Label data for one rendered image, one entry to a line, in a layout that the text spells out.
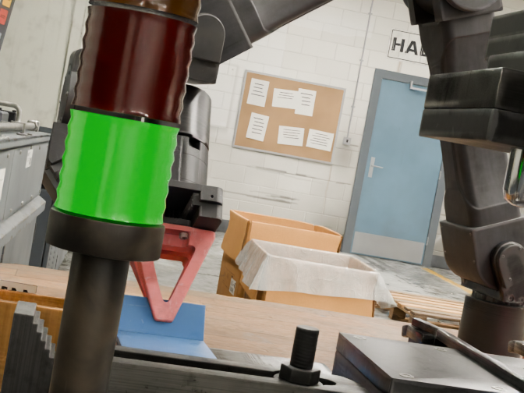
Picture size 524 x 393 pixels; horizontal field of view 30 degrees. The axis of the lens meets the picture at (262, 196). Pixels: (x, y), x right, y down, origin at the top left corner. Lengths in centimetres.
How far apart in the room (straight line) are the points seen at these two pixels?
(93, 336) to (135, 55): 10
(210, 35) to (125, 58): 49
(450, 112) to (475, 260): 42
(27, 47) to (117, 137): 487
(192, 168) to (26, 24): 442
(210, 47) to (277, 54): 1065
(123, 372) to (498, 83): 22
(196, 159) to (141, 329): 15
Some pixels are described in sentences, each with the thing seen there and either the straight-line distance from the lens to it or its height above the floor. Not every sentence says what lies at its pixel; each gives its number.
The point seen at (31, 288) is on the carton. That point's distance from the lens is 83.
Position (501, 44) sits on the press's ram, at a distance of 58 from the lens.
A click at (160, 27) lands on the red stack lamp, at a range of 33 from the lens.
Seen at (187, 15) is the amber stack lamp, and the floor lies 112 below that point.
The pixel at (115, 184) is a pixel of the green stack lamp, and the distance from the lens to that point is 32.
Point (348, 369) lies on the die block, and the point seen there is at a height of 97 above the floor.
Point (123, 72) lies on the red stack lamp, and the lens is 32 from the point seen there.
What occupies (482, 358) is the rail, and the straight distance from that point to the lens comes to 57.
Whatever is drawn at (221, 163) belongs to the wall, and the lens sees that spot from 1137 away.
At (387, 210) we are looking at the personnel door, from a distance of 1171.
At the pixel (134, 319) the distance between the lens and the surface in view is 77.
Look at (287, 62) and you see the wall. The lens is 1147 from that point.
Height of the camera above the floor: 108
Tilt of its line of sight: 3 degrees down
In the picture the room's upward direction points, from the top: 10 degrees clockwise
